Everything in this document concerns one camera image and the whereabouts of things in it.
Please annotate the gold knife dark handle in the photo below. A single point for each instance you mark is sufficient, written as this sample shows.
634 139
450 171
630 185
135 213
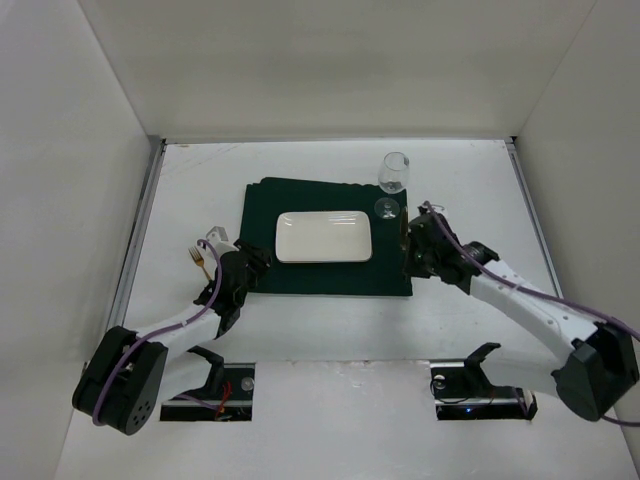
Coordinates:
404 228

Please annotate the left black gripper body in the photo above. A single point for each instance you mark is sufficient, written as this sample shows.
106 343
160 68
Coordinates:
251 260

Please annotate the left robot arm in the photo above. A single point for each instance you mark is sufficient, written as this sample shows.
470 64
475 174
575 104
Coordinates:
132 371

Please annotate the dark green cloth placemat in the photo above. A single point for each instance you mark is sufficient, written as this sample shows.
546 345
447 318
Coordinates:
382 275

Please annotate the gold fork dark handle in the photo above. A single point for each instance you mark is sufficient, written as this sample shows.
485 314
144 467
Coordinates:
199 261

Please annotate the aluminium table rail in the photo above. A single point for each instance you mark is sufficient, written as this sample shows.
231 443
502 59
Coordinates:
511 147
119 306

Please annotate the clear wine glass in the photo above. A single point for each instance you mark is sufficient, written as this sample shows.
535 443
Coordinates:
393 178

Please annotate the white rectangular plate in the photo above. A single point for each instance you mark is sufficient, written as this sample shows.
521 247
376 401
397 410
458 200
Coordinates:
323 237

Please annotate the right aluminium table rail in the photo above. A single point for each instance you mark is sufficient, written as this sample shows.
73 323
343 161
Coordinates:
511 147

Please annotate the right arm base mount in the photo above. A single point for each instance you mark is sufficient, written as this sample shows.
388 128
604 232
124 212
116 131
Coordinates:
462 391

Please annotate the left aluminium table rail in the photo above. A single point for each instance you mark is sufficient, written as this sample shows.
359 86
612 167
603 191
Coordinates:
119 306

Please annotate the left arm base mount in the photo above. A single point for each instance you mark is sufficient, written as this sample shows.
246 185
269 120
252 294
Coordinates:
199 385

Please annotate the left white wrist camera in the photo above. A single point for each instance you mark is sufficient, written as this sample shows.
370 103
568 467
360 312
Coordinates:
219 238

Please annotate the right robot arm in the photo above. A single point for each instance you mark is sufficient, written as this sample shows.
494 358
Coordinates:
594 363

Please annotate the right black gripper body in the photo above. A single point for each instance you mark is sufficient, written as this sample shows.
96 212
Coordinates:
417 250

